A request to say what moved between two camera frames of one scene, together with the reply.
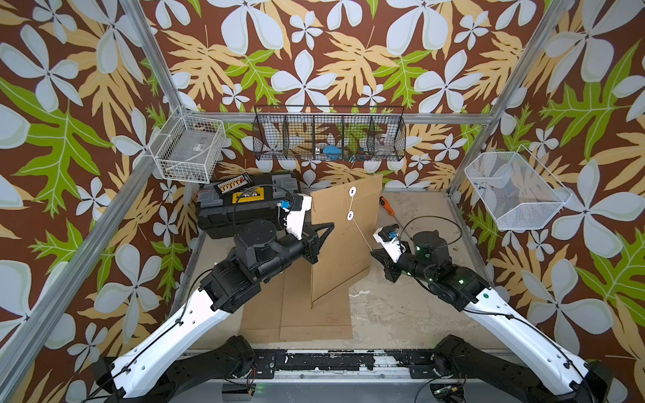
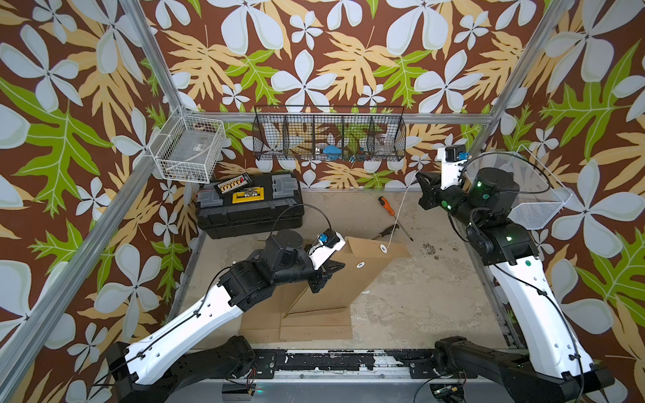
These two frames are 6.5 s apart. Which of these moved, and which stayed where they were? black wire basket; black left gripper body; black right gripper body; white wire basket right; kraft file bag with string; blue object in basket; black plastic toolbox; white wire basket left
Moved: black right gripper body; black left gripper body
Stayed: white wire basket left; kraft file bag with string; black wire basket; black plastic toolbox; white wire basket right; blue object in basket
